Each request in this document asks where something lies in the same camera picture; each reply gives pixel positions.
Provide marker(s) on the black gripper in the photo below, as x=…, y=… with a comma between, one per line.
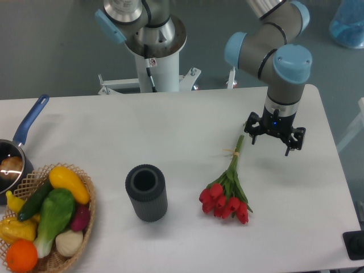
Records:
x=274, y=124

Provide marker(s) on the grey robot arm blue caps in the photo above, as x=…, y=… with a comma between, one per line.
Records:
x=268, y=54

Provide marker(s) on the red tulip bouquet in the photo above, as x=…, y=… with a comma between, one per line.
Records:
x=224, y=197

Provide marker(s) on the black device at table edge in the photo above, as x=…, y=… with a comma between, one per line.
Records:
x=354, y=244

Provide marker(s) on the dark grey ribbed vase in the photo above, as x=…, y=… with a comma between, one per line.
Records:
x=146, y=187

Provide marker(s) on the purple radish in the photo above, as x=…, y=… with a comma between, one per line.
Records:
x=81, y=218

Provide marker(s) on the yellow squash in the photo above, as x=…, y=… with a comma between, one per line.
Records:
x=63, y=177

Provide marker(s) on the green bok choy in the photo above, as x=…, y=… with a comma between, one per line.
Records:
x=55, y=215

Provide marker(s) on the white garlic bulb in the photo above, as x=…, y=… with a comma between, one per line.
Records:
x=68, y=242

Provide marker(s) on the green cucumber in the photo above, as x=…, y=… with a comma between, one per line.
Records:
x=34, y=203

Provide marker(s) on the woven wicker basket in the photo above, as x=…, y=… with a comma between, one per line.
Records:
x=54, y=262

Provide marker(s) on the brown bread roll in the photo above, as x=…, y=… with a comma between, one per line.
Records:
x=11, y=168

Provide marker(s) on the yellow banana pepper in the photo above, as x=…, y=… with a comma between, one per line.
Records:
x=15, y=204

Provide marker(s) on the yellow gourd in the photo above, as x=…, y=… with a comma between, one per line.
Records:
x=12, y=230

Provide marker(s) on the orange fruit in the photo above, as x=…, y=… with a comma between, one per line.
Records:
x=22, y=256

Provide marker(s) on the white frame at right edge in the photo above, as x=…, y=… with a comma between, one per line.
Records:
x=352, y=129

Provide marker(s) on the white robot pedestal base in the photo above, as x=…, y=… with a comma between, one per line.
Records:
x=156, y=53

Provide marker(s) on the blue handled saucepan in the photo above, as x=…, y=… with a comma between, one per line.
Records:
x=10, y=148

